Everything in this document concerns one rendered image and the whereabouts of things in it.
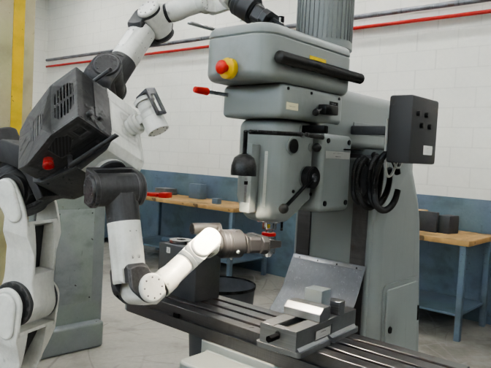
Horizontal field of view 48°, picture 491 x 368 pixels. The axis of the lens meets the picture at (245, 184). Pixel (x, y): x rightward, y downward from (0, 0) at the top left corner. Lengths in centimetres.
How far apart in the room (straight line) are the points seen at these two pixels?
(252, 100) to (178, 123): 672
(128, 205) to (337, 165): 73
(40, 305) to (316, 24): 128
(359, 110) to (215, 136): 590
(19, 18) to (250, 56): 184
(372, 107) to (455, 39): 409
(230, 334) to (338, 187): 60
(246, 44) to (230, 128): 605
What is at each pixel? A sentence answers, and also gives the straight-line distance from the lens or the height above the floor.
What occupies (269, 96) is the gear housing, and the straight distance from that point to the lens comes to 165.
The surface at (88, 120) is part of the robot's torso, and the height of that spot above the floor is 158.
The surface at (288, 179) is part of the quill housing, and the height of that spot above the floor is 145.
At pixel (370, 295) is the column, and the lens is 207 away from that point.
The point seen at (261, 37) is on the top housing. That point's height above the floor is 184.
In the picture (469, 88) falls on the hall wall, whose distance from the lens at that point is 599.
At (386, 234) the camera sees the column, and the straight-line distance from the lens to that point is 208.
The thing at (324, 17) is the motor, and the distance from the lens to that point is 195.
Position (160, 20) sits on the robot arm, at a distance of 195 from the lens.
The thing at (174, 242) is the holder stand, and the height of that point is 117.
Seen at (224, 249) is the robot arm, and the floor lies 123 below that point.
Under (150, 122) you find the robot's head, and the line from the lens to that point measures 163.
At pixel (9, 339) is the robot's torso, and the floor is 91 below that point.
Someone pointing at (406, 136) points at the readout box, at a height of 160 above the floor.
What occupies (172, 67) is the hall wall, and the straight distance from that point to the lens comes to 862.
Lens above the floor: 151
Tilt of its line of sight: 3 degrees down
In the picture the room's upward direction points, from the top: 3 degrees clockwise
